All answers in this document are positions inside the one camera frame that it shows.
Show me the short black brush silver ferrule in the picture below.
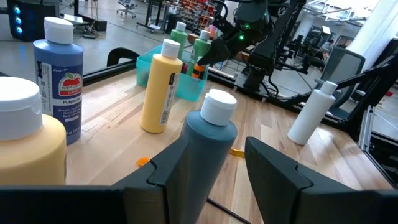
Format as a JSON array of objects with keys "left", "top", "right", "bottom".
[{"left": 206, "top": 197, "right": 251, "bottom": 224}]

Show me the black lit computer tower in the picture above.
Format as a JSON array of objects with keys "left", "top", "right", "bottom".
[{"left": 6, "top": 0, "right": 60, "bottom": 43}]

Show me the black frame handle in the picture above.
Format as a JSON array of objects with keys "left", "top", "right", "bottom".
[{"left": 106, "top": 47, "right": 140, "bottom": 68}]

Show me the small orange striped paint bottle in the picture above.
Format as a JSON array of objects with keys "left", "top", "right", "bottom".
[{"left": 191, "top": 63, "right": 208, "bottom": 80}]

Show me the blue-purple paint bottle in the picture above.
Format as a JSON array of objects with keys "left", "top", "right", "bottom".
[{"left": 32, "top": 16, "right": 85, "bottom": 146}]

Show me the teal plastic bin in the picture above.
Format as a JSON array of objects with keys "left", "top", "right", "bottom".
[{"left": 135, "top": 44, "right": 209, "bottom": 103}]

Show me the dark teal paint bottle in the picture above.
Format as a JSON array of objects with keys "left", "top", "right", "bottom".
[{"left": 166, "top": 88, "right": 239, "bottom": 224}]

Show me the black brush gold ferrule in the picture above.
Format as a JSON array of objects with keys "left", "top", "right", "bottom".
[{"left": 229, "top": 148, "right": 246, "bottom": 159}]

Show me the grey mesh office chair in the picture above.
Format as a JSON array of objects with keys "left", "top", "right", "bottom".
[{"left": 320, "top": 45, "right": 366, "bottom": 108}]

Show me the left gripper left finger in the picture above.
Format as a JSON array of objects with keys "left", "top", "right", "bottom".
[{"left": 0, "top": 138, "right": 190, "bottom": 224}]

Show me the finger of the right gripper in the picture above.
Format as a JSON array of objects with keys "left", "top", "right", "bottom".
[
  {"left": 213, "top": 15, "right": 238, "bottom": 39},
  {"left": 197, "top": 38, "right": 233, "bottom": 65}
]

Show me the black side stand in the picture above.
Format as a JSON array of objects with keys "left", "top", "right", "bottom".
[{"left": 334, "top": 39, "right": 398, "bottom": 138}]

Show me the shelf with red bins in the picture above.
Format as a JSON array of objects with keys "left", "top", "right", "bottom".
[{"left": 180, "top": 0, "right": 224, "bottom": 30}]

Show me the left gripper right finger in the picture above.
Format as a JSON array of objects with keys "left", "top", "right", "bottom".
[{"left": 244, "top": 136, "right": 398, "bottom": 224}]

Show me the rolling office chair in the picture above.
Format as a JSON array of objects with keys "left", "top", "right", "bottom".
[{"left": 116, "top": 0, "right": 139, "bottom": 18}]

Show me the white paint bottle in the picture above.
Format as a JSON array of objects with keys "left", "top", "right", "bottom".
[{"left": 286, "top": 80, "right": 339, "bottom": 146}]

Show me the person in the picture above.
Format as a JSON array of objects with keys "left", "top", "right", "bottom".
[{"left": 320, "top": 39, "right": 335, "bottom": 54}]

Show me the yellow paint bottle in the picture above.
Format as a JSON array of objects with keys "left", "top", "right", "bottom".
[
  {"left": 0, "top": 76, "right": 68, "bottom": 187},
  {"left": 139, "top": 39, "right": 183, "bottom": 134}
]

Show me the green paint bottle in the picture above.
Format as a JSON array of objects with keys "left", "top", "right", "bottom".
[
  {"left": 185, "top": 29, "right": 212, "bottom": 77},
  {"left": 169, "top": 21, "right": 188, "bottom": 60}
]

